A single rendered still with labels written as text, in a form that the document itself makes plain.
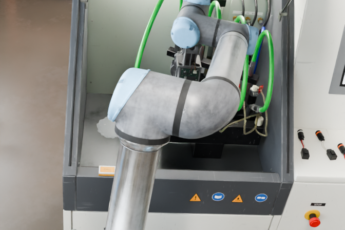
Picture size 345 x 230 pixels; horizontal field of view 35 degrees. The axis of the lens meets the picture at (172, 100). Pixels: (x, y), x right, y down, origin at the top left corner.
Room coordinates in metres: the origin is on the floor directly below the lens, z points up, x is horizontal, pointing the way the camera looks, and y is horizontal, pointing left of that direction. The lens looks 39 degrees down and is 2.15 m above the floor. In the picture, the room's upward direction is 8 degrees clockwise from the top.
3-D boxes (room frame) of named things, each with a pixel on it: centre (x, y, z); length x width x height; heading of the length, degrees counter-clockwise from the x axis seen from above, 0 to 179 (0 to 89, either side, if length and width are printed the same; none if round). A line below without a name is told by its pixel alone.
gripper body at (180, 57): (1.32, -0.03, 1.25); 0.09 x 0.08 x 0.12; 9
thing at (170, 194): (1.14, -0.06, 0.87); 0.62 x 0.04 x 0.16; 99
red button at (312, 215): (1.17, -0.51, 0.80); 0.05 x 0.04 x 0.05; 99
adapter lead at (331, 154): (1.32, -0.51, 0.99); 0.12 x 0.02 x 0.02; 18
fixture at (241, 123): (1.39, -0.14, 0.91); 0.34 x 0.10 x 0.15; 99
